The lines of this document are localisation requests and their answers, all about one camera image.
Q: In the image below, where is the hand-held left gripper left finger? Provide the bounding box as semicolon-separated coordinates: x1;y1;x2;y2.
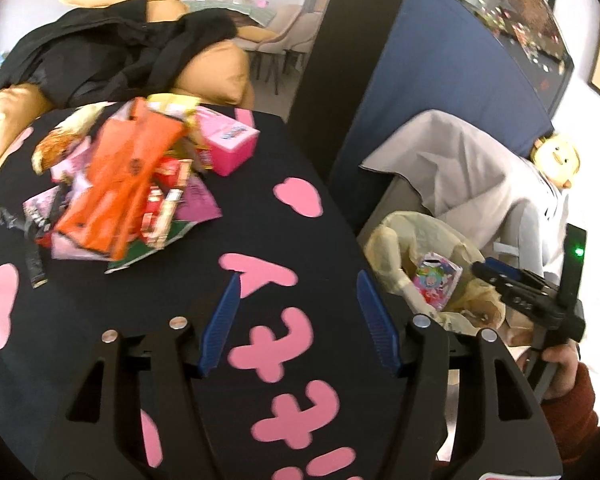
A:
32;272;246;480

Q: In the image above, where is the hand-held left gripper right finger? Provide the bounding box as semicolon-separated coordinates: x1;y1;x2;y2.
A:
356;270;565;480

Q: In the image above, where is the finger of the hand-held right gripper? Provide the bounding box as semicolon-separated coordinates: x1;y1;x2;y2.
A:
485;257;561;295
471;261;556;318

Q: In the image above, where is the colourful cartoon packet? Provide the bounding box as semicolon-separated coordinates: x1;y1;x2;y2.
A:
412;252;463;311

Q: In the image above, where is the beige plastic bag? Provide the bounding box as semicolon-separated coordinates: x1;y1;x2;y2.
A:
362;210;536;348

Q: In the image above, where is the pile of snack wrappers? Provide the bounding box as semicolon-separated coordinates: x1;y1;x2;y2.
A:
0;92;224;291

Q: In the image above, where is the orange snack packet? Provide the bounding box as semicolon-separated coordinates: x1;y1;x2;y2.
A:
54;97;191;261

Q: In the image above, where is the person's right forearm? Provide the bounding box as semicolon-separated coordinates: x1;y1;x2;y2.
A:
539;362;600;467

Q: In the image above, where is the person's right hand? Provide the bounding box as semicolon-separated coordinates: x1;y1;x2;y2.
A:
517;342;580;401

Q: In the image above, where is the light grey garment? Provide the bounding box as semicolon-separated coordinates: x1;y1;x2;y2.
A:
490;170;572;286

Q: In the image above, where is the black pink-print tablecloth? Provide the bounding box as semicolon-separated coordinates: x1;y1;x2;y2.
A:
0;105;447;480

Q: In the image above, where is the beige grey cloth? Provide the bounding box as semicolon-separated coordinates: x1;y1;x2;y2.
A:
359;109;548;257

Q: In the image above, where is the yellow plush duck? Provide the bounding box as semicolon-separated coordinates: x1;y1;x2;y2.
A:
530;131;581;191

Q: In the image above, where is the pink cardboard box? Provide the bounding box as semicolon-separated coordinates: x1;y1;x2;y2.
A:
192;106;261;177

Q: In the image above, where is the blue partition panel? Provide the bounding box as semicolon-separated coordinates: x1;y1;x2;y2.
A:
328;0;555;233

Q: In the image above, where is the glass display cabinet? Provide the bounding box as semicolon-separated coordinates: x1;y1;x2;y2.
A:
420;0;576;117

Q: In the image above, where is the black jacket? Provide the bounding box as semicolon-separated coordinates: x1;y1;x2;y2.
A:
0;0;238;110

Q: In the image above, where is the beige chair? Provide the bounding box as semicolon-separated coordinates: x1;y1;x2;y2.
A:
284;10;326;96
252;4;303;83

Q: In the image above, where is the mint table cover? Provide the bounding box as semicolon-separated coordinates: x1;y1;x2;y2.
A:
182;0;277;29

